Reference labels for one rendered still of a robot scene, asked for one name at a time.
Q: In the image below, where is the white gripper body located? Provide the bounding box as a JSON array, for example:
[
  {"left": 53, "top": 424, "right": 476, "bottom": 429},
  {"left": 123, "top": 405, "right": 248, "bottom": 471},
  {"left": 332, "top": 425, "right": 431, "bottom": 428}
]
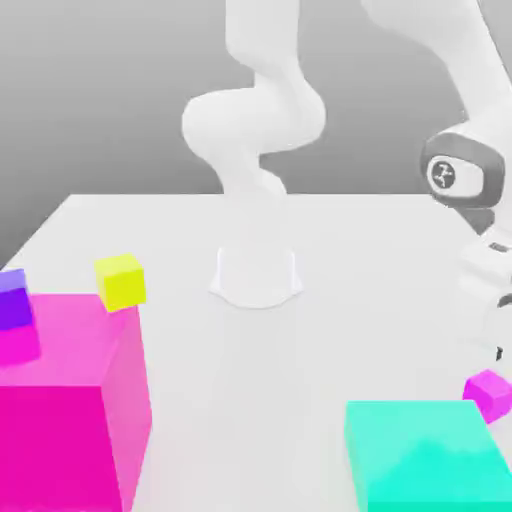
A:
[{"left": 478, "top": 273, "right": 512, "bottom": 363}]

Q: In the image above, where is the small magenta cube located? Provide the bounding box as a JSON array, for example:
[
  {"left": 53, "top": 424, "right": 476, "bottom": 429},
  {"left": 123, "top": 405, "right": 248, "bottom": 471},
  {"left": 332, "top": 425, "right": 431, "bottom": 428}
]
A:
[{"left": 462, "top": 369, "right": 512, "bottom": 425}]

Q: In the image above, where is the small yellow cube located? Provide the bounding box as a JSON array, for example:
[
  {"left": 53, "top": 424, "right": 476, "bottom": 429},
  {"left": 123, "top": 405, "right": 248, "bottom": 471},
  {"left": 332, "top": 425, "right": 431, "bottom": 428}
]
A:
[{"left": 94, "top": 252, "right": 148, "bottom": 314}]

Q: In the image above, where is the small pink cube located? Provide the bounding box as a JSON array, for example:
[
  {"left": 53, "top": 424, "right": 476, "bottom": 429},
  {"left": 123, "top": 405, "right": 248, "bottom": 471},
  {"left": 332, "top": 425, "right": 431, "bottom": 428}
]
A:
[{"left": 0, "top": 322, "right": 42, "bottom": 368}]

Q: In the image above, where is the small purple cube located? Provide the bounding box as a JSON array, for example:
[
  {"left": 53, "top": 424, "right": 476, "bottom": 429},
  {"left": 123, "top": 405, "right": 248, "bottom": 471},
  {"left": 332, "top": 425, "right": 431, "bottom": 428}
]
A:
[{"left": 0, "top": 268, "right": 36, "bottom": 332}]

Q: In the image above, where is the large turquoise box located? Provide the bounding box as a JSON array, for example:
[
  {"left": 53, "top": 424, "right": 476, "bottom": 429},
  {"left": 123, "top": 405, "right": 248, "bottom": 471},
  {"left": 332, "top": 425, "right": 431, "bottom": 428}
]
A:
[{"left": 344, "top": 399, "right": 512, "bottom": 512}]

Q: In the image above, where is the large pink box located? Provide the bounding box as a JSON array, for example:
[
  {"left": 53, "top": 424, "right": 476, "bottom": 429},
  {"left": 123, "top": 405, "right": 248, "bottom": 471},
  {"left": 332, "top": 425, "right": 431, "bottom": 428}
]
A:
[{"left": 0, "top": 293, "right": 154, "bottom": 512}]

